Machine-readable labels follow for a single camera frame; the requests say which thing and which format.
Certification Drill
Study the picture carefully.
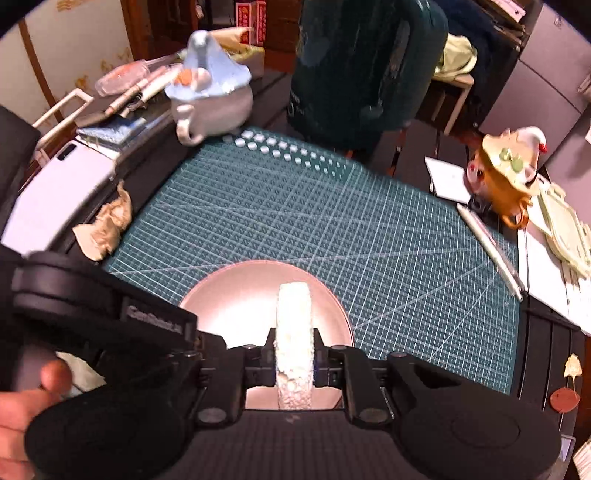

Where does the beige oval sponge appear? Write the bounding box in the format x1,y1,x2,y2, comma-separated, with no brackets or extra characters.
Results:
274,282,315,410

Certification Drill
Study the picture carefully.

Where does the white bowl red rim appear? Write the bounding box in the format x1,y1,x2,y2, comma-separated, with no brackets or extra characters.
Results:
180,260,353,410

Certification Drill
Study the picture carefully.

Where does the person left hand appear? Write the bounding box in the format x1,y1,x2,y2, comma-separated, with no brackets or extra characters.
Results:
0,358,72,480

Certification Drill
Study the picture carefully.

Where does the crumpled brown paper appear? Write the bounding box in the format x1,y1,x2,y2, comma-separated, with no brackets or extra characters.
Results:
72,180,132,261

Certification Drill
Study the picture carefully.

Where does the green cutting mat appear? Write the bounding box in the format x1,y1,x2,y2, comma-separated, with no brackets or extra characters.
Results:
105,129,519,393

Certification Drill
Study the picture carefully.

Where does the white pen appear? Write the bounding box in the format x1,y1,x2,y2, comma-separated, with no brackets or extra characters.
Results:
456,203,525,302

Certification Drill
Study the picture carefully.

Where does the leaf shaped coaster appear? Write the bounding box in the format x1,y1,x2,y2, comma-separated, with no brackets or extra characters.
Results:
550,354,582,414

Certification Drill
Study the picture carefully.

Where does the white paper stack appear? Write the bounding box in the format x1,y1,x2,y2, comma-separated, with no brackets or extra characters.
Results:
517,217,590,334

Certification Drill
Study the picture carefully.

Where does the white card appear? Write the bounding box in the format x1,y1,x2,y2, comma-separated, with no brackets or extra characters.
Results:
425,157,471,205

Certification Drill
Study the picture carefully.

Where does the orange pig teapot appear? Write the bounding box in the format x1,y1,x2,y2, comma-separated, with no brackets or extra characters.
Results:
464,126,547,230

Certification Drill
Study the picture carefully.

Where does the pale green container lid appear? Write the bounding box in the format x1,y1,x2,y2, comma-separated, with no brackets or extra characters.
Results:
528,177,590,279

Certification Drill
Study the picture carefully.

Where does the blue hat white teapot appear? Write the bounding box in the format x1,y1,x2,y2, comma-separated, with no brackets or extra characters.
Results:
164,30,253,147

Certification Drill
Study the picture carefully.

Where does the wooden stool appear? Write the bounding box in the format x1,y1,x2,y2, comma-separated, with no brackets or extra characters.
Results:
431,74,475,136

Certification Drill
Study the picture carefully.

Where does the light green bag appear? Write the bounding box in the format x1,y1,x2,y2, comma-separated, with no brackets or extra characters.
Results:
433,34,478,81

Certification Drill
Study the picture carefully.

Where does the red box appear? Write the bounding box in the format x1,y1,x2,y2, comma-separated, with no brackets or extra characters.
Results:
235,1,267,46

